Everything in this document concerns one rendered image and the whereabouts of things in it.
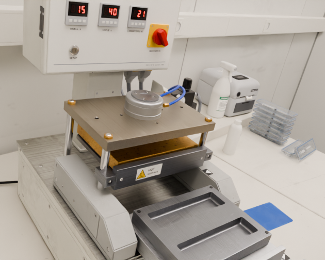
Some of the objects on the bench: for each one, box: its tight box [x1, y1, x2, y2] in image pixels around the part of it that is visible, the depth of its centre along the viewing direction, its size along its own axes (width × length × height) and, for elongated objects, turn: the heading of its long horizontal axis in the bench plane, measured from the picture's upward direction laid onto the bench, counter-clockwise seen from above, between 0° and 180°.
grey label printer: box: [195, 67, 260, 117], centre depth 176 cm, size 25×20×17 cm
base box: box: [18, 147, 142, 260], centre depth 88 cm, size 54×38×17 cm
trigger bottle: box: [206, 61, 237, 118], centre depth 162 cm, size 9×8×25 cm
